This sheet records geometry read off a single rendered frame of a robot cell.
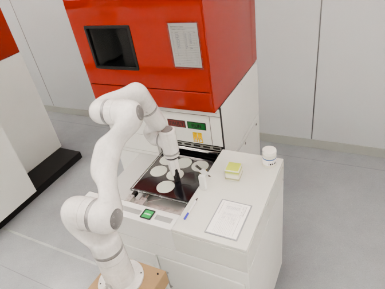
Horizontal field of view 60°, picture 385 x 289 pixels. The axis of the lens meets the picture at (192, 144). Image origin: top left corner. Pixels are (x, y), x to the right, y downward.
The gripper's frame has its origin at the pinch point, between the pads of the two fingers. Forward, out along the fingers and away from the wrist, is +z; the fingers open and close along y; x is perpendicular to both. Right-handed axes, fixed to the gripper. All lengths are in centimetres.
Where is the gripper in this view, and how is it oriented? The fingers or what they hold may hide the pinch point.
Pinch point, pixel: (176, 178)
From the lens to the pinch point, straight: 182.9
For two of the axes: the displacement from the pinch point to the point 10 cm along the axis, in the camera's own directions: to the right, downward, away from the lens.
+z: 1.4, 8.2, 5.6
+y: 2.7, 5.1, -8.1
